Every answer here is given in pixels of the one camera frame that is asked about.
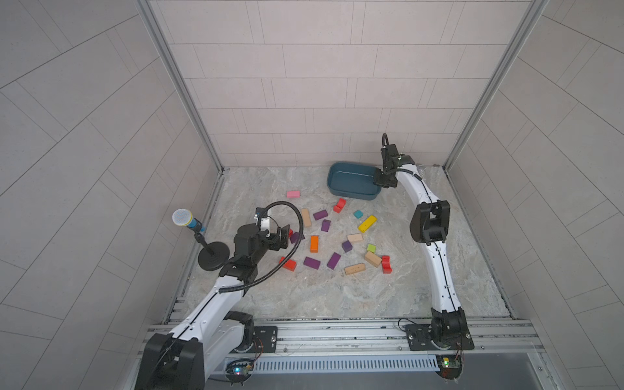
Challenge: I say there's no purple brick small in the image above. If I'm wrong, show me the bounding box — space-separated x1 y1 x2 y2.
321 219 331 232

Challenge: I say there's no small purple cube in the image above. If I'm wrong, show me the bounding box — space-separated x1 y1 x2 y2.
342 240 353 253

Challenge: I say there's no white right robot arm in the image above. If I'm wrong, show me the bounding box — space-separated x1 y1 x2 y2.
373 135 474 350

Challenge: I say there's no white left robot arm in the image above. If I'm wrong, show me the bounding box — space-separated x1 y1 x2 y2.
134 223 290 389

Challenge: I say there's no teal storage bin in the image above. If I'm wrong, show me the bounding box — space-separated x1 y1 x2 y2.
327 162 382 201

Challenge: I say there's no red brick lower left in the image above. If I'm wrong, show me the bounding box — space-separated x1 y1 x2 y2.
279 257 297 271

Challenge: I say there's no orange brick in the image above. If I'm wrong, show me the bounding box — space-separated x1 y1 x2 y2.
310 236 319 254

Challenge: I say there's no yellow brick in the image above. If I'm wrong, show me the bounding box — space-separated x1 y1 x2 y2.
358 215 377 233

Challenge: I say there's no red arch brick upper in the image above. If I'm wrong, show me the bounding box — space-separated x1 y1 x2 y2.
333 198 346 214

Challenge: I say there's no red arch brick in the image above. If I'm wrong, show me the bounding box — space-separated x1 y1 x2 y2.
333 198 346 214
381 255 393 274

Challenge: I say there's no microphone on black stand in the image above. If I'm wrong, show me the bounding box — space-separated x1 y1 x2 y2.
172 209 230 271

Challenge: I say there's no tan brick right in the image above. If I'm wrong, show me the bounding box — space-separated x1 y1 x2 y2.
364 251 383 267

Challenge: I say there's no red arch brick lower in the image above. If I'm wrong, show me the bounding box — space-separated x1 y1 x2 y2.
381 255 393 274

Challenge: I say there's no tan long brick lower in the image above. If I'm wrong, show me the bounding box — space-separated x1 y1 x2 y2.
344 263 366 276

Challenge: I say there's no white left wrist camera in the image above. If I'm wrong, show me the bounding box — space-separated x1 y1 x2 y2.
254 207 271 232

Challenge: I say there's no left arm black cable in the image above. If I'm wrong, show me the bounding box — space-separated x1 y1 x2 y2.
218 201 306 294

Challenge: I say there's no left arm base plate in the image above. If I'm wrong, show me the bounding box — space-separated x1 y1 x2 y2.
232 326 279 354

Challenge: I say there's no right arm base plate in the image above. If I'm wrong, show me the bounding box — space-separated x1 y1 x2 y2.
401 323 475 352

